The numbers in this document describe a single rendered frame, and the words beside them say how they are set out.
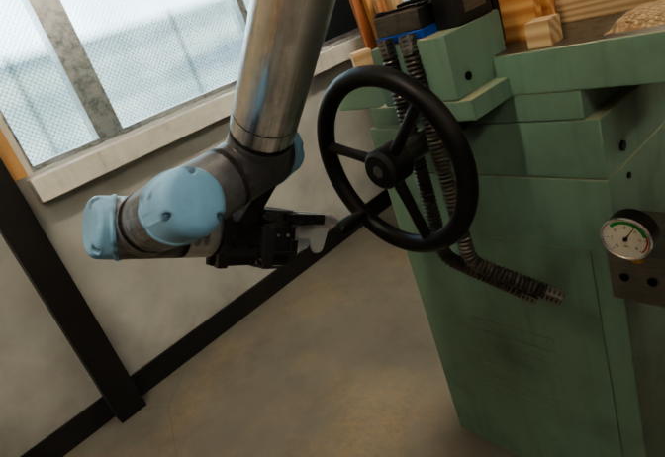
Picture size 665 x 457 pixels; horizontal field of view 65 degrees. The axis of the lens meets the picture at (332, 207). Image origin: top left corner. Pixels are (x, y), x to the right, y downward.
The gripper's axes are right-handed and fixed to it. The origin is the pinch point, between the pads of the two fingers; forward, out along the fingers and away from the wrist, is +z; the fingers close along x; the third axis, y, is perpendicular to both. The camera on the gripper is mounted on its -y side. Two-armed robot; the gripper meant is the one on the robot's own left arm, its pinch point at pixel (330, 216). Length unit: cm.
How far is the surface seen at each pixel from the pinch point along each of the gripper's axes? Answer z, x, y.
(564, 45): 13.0, 28.5, -25.2
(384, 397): 56, -37, 54
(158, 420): 16, -99, 77
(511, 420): 52, 4, 43
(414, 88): -4.1, 18.9, -17.5
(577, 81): 15.1, 29.6, -20.9
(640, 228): 18.1, 37.9, -2.8
